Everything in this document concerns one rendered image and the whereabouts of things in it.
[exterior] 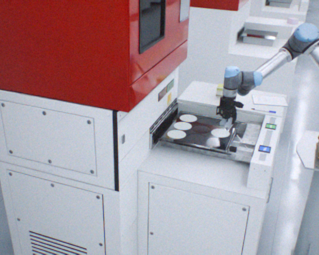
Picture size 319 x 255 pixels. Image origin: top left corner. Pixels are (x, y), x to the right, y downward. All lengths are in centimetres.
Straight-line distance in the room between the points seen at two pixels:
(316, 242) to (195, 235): 86
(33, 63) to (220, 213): 110
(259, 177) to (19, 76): 117
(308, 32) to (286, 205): 150
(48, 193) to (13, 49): 73
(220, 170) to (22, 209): 107
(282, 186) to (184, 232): 153
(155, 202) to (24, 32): 102
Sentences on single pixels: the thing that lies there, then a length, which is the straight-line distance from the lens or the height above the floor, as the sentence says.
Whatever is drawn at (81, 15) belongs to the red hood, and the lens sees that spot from 159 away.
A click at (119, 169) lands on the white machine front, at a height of 94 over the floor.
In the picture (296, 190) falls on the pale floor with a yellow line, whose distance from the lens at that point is 347.
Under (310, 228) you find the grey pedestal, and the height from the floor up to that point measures 32.
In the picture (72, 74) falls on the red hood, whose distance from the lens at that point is 169.
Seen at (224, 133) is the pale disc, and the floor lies 90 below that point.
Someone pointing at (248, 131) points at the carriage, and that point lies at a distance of 230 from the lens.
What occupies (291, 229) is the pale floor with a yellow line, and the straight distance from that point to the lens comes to 307.
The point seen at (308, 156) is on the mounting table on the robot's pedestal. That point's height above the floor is 82.
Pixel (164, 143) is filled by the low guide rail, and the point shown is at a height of 84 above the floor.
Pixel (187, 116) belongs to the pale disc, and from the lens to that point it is 236.
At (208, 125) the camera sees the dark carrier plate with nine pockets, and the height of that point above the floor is 90.
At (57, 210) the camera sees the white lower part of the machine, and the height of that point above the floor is 61.
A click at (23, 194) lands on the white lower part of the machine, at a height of 65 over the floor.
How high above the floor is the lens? 191
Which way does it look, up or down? 27 degrees down
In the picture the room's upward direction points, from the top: 2 degrees clockwise
